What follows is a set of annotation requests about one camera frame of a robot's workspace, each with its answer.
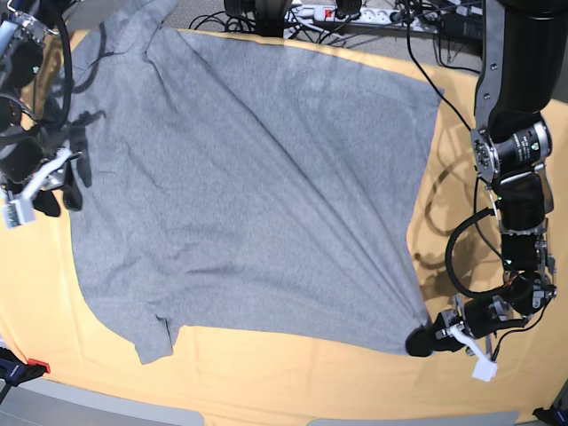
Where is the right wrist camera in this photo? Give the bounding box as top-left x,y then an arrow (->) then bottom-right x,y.
1,199 -> 36,230

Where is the black power adapter box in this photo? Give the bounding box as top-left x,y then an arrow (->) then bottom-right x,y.
439,13 -> 483,45

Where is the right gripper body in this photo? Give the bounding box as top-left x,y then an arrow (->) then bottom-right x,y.
1,147 -> 83,200

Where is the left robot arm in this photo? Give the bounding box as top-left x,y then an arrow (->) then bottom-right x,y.
406,1 -> 567,357

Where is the grey t-shirt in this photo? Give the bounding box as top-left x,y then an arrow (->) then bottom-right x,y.
69,1 -> 439,364

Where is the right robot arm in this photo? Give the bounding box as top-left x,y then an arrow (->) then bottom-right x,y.
1,1 -> 83,229

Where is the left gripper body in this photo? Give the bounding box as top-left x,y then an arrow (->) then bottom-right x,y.
432,295 -> 529,352

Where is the black clamp right corner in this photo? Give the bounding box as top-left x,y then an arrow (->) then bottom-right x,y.
532,406 -> 568,426

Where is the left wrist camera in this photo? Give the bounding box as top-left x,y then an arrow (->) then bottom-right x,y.
472,359 -> 498,383

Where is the white power strip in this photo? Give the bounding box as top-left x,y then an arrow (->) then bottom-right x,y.
288,4 -> 427,32

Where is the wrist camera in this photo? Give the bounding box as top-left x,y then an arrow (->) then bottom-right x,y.
1,199 -> 36,230
472,359 -> 498,383

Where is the red black clamp left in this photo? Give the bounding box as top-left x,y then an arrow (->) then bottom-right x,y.
0,347 -> 51,402

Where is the yellow table cloth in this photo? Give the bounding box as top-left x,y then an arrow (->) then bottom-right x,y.
0,28 -> 568,426

